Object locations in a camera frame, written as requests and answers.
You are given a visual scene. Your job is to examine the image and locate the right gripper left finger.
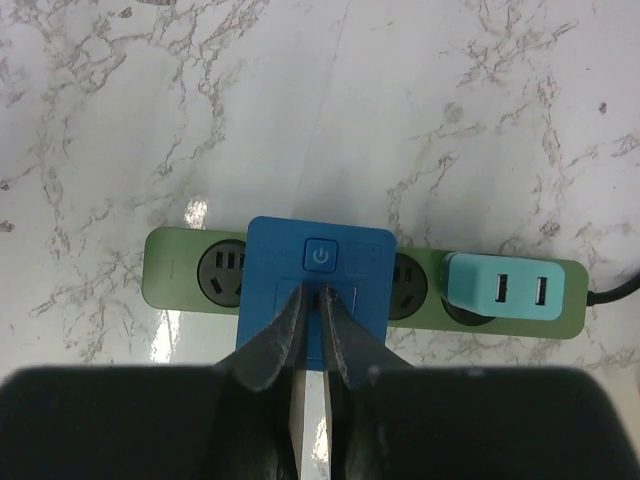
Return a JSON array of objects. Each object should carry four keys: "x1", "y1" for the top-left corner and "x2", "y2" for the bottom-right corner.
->
[{"x1": 1, "y1": 286, "x2": 306, "y2": 479}]

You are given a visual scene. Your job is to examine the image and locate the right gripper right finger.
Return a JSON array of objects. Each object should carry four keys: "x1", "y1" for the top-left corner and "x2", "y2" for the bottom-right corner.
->
[{"x1": 319, "y1": 287, "x2": 639, "y2": 479}]

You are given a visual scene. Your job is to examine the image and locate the blue cube socket adapter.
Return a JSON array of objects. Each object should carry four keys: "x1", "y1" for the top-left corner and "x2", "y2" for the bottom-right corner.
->
[{"x1": 236, "y1": 216, "x2": 397, "y2": 371}]

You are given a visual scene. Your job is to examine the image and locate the green power strip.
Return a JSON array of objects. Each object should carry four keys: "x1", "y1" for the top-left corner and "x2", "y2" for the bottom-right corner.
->
[{"x1": 142, "y1": 227, "x2": 588, "y2": 340}]

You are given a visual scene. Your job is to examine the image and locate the teal plug adapter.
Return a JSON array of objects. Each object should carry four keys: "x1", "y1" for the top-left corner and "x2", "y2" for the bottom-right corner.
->
[{"x1": 443, "y1": 252, "x2": 566, "y2": 321}]

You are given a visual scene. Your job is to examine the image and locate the black power cord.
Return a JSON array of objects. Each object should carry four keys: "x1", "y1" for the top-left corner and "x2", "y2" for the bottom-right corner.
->
[{"x1": 585, "y1": 272, "x2": 640, "y2": 307}]

